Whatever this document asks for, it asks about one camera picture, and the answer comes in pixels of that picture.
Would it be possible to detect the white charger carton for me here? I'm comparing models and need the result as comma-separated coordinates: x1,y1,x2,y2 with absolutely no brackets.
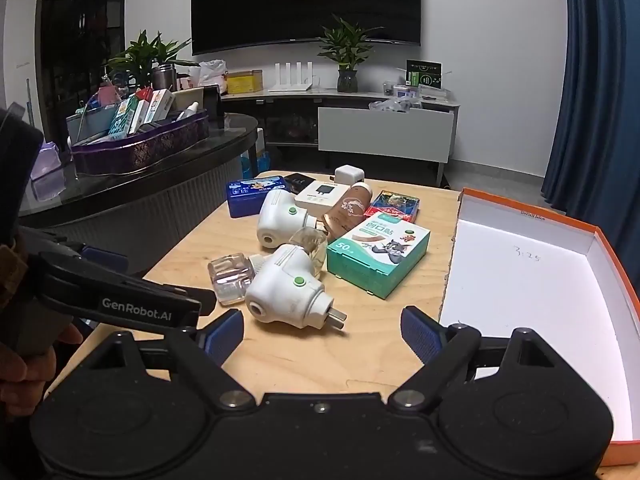
294,180,351,219

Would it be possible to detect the white router with antennas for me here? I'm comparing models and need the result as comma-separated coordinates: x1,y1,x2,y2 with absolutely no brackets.
268,61,321,94

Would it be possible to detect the green leafy plant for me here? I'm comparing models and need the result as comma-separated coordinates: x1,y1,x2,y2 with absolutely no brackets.
107,30,199,89

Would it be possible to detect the teal bandage box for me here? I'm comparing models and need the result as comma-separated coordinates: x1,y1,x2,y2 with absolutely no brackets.
326,211,432,301

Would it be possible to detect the white plastic bag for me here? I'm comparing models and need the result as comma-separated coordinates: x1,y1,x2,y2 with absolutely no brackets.
197,59,229,89

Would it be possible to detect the black plug charger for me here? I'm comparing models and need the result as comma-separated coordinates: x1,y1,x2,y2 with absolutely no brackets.
282,172,319,196

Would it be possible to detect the blue curtain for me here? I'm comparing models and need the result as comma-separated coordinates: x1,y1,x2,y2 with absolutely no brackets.
542,0,640,257

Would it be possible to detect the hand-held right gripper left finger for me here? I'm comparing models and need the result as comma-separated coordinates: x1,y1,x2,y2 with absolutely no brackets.
87,308,257,409

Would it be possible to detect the white cabinet drawer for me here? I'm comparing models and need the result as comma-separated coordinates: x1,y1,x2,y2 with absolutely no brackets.
317,106,455,165

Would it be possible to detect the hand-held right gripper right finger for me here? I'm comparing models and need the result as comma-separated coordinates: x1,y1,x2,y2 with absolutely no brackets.
387,306,557,409

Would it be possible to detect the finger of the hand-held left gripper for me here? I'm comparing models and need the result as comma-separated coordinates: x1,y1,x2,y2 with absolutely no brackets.
150,282,217,317
50,240,129,277

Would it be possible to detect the clear liquid refill bottle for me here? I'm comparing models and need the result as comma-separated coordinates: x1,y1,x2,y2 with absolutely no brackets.
207,252,267,307

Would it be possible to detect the purple patterned tray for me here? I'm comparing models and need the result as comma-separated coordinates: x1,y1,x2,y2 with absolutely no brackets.
70,110,211,176

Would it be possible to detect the red blue playing card box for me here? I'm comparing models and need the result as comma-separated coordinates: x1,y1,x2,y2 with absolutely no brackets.
364,190,421,224

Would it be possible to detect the green black box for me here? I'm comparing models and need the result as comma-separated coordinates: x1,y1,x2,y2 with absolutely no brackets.
405,59,444,89

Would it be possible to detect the pale purple packet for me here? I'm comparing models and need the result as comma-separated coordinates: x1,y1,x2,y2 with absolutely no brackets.
31,142,64,181

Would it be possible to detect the clear crumpled plastic bag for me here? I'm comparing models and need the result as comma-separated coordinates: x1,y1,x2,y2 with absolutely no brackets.
369,99,416,114

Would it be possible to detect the cream cup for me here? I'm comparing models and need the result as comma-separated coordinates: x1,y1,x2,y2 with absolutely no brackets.
172,87,205,111

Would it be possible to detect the blue cartoon print box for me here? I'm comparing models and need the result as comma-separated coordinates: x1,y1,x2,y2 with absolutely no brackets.
226,177,287,219

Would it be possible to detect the dark display cabinet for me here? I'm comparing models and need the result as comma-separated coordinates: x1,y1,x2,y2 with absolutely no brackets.
37,0,126,137

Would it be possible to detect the black wall television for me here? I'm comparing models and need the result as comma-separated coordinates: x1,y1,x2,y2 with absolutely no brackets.
191,0,422,56

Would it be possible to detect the person's left hand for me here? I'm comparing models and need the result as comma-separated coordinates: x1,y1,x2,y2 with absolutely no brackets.
0,321,84,424

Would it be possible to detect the potted plant in dark vase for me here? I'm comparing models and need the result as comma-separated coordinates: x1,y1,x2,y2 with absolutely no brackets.
317,16,384,94

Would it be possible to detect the white plug charger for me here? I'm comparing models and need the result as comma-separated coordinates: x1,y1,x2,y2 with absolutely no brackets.
334,164,366,187

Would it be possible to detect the orange cardboard box white inside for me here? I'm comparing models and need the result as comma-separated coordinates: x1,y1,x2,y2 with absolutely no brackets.
438,187,640,468

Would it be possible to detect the white foam box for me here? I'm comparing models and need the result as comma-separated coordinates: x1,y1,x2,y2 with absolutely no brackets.
255,130,274,171

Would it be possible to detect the white orange medicine box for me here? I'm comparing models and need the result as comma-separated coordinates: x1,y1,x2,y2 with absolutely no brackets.
144,89,176,126

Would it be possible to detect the yellow box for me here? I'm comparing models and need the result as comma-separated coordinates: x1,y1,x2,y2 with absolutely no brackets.
226,70,264,95

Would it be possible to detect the white plug-in mosquito heater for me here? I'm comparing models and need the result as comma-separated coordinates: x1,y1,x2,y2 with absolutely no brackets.
257,189,319,251
245,244,349,331

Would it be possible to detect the green white medicine box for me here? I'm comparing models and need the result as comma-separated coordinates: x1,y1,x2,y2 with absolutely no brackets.
108,96,140,140

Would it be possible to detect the black oval table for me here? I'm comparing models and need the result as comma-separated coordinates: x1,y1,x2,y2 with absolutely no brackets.
17,112,261,281

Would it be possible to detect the bronze cosmetic bottle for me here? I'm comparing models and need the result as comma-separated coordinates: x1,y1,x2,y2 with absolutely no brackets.
322,182,374,241

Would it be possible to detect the low television cabinet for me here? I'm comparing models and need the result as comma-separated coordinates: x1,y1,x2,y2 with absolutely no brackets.
220,87,461,189

